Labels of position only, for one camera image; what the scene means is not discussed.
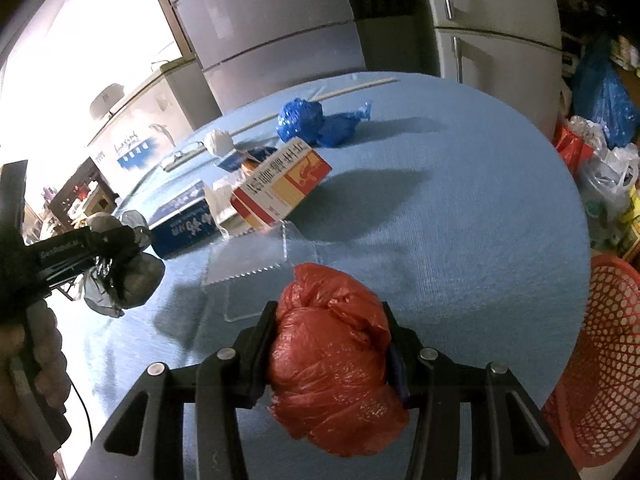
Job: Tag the dark blue carton box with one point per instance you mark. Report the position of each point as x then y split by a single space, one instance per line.
182 222

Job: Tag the blue tablecloth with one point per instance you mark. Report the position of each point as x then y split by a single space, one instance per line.
448 204

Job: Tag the white plastic bags pile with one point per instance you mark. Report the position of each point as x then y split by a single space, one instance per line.
604 181

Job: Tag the red shopping bag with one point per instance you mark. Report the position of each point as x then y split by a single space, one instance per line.
571 148

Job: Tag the clear plastic packaging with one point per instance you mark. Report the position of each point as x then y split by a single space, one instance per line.
245 272

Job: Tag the white crumpled tissue ball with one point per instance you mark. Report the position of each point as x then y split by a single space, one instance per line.
218 143

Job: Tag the blue crumpled plastic bag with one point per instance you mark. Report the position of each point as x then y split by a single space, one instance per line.
306 120

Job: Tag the large blue bag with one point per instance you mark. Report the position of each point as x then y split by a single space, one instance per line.
600 96

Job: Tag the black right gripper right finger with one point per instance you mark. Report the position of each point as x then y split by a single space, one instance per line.
475 419

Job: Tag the small blue flat box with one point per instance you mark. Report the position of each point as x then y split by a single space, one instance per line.
237 158

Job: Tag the red mesh waste basket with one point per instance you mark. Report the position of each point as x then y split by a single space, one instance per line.
594 408

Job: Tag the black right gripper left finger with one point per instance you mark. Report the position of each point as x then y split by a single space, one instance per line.
143 438

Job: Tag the silver two-door refrigerator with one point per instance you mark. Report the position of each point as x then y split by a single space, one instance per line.
509 49

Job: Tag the long white stick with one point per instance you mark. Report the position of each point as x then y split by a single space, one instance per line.
322 97

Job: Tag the grey multi-drawer refrigerator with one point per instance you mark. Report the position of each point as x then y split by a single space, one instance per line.
248 49

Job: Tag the red plastic bag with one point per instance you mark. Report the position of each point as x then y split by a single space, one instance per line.
327 369

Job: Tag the grey plastic bag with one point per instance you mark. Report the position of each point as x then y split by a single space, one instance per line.
125 274

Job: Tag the left hand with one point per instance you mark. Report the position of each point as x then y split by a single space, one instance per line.
52 381

